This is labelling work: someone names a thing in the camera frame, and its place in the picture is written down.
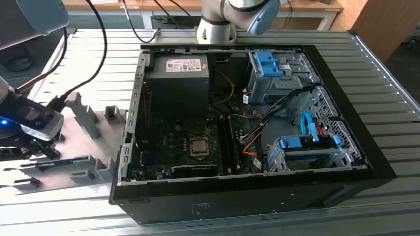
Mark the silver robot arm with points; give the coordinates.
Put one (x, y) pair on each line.
(214, 24)

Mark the blue RAM stick with label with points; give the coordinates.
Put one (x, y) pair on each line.
(49, 165)

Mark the black graphics card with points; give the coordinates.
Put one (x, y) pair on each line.
(193, 170)

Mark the green motherboard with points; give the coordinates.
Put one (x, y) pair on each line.
(164, 147)

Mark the silver CPU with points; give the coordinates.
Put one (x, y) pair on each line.
(200, 146)

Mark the grey metal drive cage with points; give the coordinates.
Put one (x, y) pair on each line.
(285, 83)

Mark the white board connector plug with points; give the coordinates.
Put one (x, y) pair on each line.
(241, 139)

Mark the black disk in blue carrier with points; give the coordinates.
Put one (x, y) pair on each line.
(289, 143)

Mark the dark RAM stick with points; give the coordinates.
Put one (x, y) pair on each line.
(233, 145)

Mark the wooden cabinet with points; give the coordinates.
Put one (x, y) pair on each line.
(386, 24)

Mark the black PC case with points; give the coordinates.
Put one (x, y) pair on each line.
(229, 201)

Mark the grey parts rack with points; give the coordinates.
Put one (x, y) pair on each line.
(85, 118)

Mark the wooden desk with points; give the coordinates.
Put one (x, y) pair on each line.
(310, 6)

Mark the grey power supply unit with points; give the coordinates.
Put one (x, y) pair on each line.
(177, 93)

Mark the blue plastic drive carrier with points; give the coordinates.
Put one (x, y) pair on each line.
(265, 59)

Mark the black chair base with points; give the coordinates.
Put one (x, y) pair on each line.
(413, 44)

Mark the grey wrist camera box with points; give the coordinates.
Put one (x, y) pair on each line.
(49, 125)

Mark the grey metal disk bay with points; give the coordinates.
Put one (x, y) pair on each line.
(278, 159)

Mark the perforated metal drive cage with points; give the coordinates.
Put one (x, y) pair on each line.
(328, 108)

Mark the black RAM slot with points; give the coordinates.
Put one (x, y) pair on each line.
(224, 147)

